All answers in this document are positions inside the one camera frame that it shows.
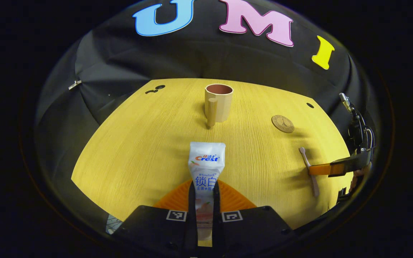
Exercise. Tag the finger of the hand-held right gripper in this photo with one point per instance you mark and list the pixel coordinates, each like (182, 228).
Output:
(350, 165)

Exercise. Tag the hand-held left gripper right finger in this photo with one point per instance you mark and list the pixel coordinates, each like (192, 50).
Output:
(253, 229)

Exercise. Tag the white cloth clip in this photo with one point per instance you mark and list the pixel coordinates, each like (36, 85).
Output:
(74, 84)

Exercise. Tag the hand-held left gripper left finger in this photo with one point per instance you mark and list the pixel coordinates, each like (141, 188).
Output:
(156, 229)

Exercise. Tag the black backdrop cloth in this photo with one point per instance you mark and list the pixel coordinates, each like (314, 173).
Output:
(156, 57)

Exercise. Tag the white toothpaste tube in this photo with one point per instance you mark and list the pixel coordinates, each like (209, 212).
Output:
(206, 161)

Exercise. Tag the black desk grommet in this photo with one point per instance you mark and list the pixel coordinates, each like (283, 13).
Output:
(160, 87)
(310, 105)

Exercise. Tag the round brown coaster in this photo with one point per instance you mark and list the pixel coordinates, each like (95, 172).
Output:
(283, 123)

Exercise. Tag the beige cup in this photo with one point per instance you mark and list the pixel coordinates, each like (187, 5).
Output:
(221, 105)

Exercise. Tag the pink toothbrush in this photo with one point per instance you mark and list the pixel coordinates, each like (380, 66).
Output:
(309, 168)

